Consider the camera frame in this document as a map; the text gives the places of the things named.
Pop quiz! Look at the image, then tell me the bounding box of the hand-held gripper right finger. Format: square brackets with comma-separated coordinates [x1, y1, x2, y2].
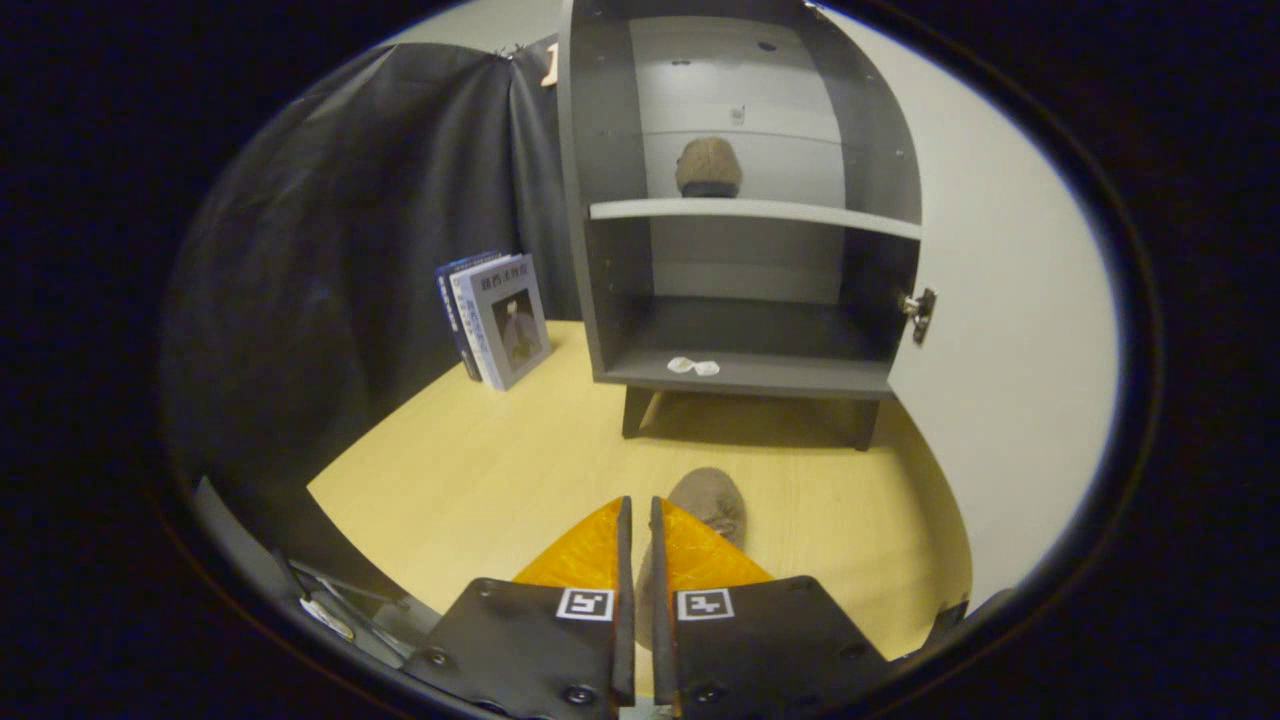
[651, 497, 891, 720]

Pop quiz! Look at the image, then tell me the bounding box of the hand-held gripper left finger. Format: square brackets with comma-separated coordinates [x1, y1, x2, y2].
[405, 497, 636, 720]

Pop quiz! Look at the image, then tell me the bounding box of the beige shoe cabinet door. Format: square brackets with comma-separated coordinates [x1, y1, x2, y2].
[815, 5, 1121, 613]

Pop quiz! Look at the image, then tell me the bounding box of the metal door hinge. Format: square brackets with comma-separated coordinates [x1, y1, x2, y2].
[898, 287, 939, 347]

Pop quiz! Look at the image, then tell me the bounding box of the dark grey equipment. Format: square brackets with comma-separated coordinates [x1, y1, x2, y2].
[190, 475, 446, 671]

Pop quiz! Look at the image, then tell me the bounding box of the grey book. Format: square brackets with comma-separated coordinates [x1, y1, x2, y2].
[450, 253, 553, 392]

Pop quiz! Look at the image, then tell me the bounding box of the blue book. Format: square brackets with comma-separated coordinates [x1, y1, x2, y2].
[435, 250, 501, 382]

